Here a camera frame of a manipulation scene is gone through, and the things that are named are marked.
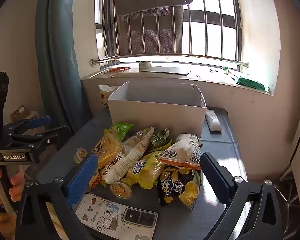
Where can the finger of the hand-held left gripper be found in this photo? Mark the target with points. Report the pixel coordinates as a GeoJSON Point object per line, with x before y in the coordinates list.
{"type": "Point", "coordinates": [57, 135]}
{"type": "Point", "coordinates": [40, 122]}

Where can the teal curtain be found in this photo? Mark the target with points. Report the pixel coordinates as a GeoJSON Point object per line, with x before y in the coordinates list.
{"type": "Point", "coordinates": [57, 55]}

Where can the white cardboard box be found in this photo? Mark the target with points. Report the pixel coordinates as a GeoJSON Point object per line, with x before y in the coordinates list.
{"type": "Point", "coordinates": [152, 115]}

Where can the black and yellow chip packet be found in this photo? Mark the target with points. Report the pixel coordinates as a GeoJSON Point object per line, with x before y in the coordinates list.
{"type": "Point", "coordinates": [177, 187]}

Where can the person's left hand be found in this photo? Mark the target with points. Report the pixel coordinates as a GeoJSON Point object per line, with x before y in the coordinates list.
{"type": "Point", "coordinates": [16, 185]}

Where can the grey flat board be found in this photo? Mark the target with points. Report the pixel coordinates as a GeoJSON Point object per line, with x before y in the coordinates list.
{"type": "Point", "coordinates": [165, 70]}

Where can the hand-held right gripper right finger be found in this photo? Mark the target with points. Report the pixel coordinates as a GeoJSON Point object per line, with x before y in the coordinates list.
{"type": "Point", "coordinates": [215, 177]}

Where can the small jelly cup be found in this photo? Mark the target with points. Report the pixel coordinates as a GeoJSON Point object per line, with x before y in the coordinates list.
{"type": "Point", "coordinates": [121, 190]}
{"type": "Point", "coordinates": [81, 155]}

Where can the orange wall plug strip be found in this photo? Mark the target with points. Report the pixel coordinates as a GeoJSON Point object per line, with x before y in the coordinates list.
{"type": "Point", "coordinates": [117, 69]}

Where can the long white snack packet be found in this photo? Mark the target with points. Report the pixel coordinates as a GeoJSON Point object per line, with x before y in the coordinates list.
{"type": "Point", "coordinates": [130, 155]}

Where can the small dark green packet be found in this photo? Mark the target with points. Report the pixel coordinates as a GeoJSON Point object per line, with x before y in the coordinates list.
{"type": "Point", "coordinates": [158, 137]}

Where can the grey hanging blanket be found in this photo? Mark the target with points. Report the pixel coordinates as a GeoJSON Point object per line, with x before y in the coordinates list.
{"type": "Point", "coordinates": [150, 0]}

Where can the metal window grille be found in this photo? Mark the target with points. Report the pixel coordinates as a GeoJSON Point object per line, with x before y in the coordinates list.
{"type": "Point", "coordinates": [108, 30]}

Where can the white remote control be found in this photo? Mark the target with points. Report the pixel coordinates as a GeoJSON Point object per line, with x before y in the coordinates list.
{"type": "Point", "coordinates": [213, 121]}

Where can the person's left forearm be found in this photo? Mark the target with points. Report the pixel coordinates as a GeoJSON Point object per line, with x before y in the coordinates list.
{"type": "Point", "coordinates": [0, 225]}

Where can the phone with cartoon case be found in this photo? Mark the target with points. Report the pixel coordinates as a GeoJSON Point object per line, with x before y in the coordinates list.
{"type": "Point", "coordinates": [102, 212]}

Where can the white barcode snack packet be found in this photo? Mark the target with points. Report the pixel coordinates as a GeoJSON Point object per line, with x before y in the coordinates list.
{"type": "Point", "coordinates": [182, 152]}

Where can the yellow-green snack packet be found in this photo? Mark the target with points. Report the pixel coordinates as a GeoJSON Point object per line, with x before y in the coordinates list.
{"type": "Point", "coordinates": [145, 175]}

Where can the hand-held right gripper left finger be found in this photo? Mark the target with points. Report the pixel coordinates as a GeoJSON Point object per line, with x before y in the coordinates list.
{"type": "Point", "coordinates": [82, 177]}

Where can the green seaweed packet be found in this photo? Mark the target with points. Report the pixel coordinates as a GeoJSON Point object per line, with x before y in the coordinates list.
{"type": "Point", "coordinates": [121, 130]}

